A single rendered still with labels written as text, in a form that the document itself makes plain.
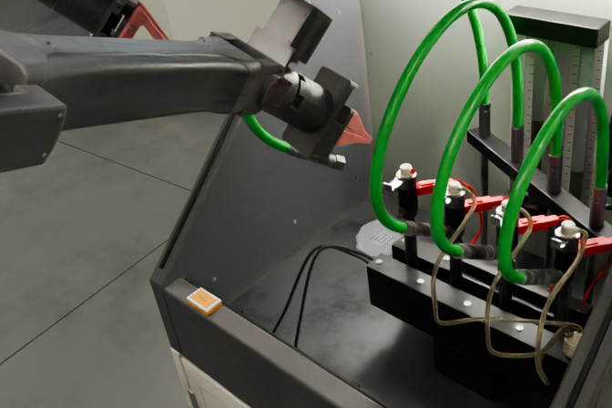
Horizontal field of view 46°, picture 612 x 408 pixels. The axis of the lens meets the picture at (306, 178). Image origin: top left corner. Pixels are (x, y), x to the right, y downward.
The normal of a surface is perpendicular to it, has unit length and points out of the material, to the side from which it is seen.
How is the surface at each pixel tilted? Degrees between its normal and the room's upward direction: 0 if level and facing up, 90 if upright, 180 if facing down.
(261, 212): 90
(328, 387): 0
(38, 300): 0
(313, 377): 0
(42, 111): 115
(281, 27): 53
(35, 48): 37
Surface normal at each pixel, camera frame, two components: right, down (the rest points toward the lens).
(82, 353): -0.13, -0.83
